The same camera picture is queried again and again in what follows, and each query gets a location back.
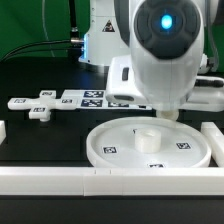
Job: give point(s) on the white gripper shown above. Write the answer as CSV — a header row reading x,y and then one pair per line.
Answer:
x,y
163,85

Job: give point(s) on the white front fence bar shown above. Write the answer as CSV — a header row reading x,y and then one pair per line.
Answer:
x,y
110,181

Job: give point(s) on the white left fence bar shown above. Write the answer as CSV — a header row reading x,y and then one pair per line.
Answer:
x,y
2,131

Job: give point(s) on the white round table top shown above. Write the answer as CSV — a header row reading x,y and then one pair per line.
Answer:
x,y
147,142

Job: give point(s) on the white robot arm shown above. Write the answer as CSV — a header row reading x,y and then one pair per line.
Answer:
x,y
153,52

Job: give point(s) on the white cross-shaped table base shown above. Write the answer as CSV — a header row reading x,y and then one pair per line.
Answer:
x,y
41,107

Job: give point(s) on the white marker sheet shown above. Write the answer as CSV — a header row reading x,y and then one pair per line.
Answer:
x,y
95,99

